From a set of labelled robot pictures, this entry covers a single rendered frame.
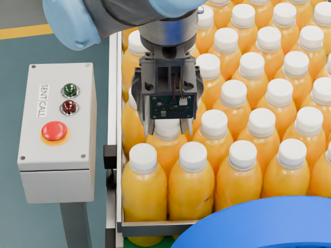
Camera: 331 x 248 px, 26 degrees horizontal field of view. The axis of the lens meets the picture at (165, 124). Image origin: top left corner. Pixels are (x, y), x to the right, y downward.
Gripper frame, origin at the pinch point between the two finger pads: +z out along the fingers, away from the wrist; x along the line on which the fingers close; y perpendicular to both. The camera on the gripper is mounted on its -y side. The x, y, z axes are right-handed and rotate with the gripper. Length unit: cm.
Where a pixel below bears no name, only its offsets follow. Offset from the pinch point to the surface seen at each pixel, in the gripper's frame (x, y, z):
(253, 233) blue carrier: 8.2, 28.4, -13.6
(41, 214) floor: -37, -61, 109
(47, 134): -17.0, 3.4, -2.2
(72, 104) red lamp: -13.8, -2.4, -2.2
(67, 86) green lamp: -14.8, -5.9, -2.3
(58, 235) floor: -31, -52, 109
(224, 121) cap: 8.4, 0.5, -0.7
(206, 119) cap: 5.8, 0.0, -0.6
